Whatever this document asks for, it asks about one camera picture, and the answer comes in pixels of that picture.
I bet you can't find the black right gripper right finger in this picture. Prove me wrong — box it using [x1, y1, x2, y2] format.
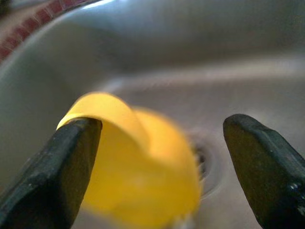
[223, 114, 305, 229]

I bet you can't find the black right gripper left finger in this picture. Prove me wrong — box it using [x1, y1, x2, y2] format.
[0, 118, 103, 229]

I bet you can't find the yellow plastic bowl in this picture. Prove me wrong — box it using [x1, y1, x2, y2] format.
[56, 92, 203, 229]

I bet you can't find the stainless steel sink basin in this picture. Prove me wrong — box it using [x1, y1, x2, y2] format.
[0, 0, 305, 229]

